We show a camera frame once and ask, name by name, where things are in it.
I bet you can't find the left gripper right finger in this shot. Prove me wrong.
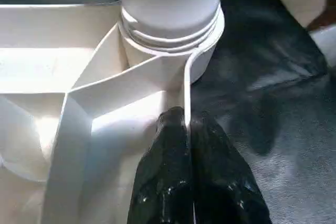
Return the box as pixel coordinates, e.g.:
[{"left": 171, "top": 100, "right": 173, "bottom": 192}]
[{"left": 189, "top": 115, "right": 274, "bottom": 224}]

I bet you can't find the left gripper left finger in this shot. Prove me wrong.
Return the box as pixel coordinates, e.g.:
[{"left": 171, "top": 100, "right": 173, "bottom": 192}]
[{"left": 126, "top": 106, "right": 195, "bottom": 224}]

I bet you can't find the white plastic table top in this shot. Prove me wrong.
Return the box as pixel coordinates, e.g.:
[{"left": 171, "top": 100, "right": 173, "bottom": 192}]
[{"left": 0, "top": 2, "right": 226, "bottom": 224}]

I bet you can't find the white plastic table leg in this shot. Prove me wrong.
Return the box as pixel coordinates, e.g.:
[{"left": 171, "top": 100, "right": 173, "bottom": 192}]
[{"left": 119, "top": 0, "right": 221, "bottom": 46}]

